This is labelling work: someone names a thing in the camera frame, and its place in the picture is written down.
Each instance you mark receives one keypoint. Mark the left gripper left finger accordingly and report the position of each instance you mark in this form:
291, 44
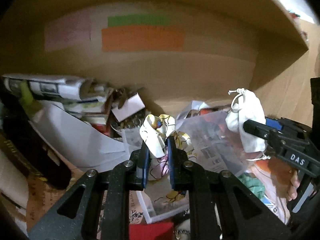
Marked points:
142, 167

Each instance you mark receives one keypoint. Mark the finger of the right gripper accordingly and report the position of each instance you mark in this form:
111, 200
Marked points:
274, 123
257, 129

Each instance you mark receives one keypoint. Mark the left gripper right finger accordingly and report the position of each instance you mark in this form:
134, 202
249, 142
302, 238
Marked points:
173, 161

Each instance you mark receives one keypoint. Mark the floral patterned silk scarf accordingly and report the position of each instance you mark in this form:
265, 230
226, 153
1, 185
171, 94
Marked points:
154, 132

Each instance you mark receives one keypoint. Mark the clear plastic storage box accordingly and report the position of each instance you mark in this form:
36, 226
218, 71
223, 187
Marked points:
217, 149

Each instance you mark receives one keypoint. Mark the right hand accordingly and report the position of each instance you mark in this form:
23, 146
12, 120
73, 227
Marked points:
294, 185

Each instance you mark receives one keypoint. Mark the orange printed poster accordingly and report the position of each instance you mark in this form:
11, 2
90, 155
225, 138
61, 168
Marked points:
275, 176

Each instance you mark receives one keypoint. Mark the green crumpled cloth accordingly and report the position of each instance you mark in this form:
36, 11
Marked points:
253, 184

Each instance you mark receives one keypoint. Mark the small white box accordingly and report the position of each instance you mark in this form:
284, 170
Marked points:
131, 106

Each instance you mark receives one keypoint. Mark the white paper sheet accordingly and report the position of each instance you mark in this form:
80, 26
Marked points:
81, 144

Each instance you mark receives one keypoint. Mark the stack of newspapers and magazines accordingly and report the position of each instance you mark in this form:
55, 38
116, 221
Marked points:
82, 97

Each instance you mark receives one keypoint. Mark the red fabric piece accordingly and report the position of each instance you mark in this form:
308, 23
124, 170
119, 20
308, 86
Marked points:
155, 231

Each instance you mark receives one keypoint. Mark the wooden shelf cabinet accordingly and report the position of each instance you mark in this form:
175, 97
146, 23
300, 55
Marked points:
172, 51

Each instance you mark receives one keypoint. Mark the orange sticky note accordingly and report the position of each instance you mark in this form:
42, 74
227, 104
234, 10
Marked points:
142, 38

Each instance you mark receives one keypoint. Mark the dark wine bottle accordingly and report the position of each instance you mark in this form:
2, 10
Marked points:
29, 148

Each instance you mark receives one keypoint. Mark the green sticky note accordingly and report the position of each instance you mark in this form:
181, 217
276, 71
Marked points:
138, 19

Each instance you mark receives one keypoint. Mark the pink sticky note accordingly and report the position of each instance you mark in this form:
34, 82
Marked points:
67, 31

